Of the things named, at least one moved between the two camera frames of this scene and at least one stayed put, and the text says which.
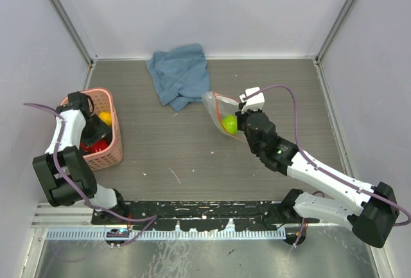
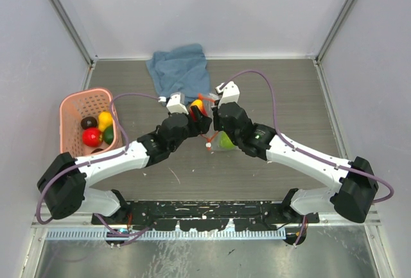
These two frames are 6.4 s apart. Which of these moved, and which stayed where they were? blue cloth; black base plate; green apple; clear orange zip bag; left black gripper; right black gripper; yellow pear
Moved: green apple; left black gripper; clear orange zip bag; right black gripper
Stayed: black base plate; yellow pear; blue cloth
